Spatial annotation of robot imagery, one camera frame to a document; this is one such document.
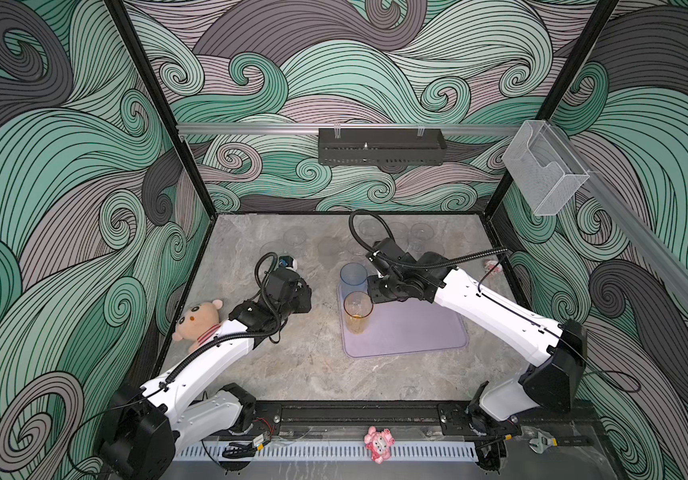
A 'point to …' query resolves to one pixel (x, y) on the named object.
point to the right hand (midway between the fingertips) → (373, 291)
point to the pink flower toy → (378, 442)
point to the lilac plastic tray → (403, 326)
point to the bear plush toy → (198, 323)
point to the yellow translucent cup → (358, 306)
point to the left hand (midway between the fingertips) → (306, 289)
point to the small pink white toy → (489, 266)
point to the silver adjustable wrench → (542, 442)
